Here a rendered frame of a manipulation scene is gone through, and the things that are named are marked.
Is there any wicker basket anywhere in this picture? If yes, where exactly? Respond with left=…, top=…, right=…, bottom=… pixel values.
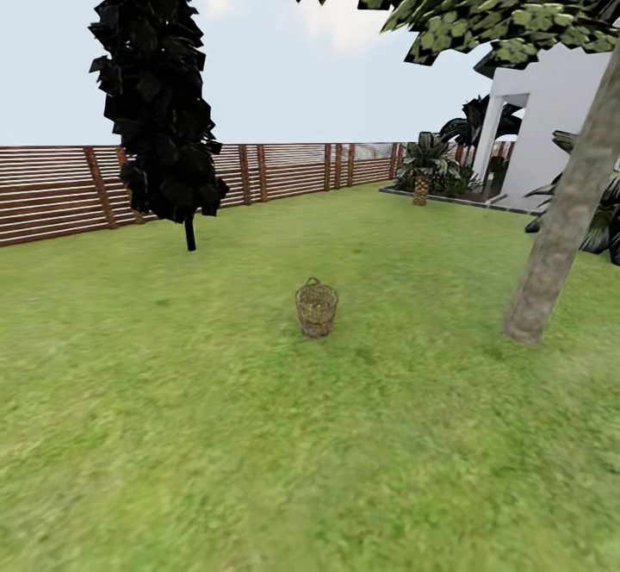
left=295, top=286, right=338, bottom=339

